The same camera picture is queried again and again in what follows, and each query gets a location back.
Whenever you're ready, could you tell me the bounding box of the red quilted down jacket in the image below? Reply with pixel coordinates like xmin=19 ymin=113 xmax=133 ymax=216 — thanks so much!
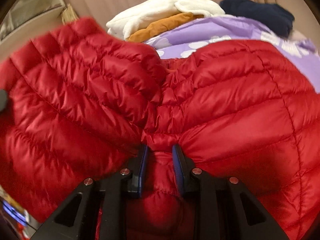
xmin=1 ymin=18 xmax=319 ymax=239

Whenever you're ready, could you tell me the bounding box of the beige tassel bundle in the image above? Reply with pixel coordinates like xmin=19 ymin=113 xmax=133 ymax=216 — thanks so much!
xmin=60 ymin=4 xmax=79 ymax=25

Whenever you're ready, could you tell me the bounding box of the orange folded garment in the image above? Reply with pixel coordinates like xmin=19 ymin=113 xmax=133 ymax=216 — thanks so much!
xmin=127 ymin=12 xmax=204 ymax=43

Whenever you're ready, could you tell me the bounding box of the purple floral bed sheet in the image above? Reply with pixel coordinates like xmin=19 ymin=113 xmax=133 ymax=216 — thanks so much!
xmin=144 ymin=15 xmax=319 ymax=92

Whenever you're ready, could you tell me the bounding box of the white fleece garment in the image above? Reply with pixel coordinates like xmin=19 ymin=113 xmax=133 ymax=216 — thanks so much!
xmin=106 ymin=0 xmax=225 ymax=40

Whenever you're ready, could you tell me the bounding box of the navy blue folded garment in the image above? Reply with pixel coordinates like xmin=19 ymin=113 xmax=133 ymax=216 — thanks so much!
xmin=219 ymin=0 xmax=295 ymax=38

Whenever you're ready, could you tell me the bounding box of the white wall shelf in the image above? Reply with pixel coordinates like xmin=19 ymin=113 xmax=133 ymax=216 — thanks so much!
xmin=1 ymin=0 xmax=66 ymax=60

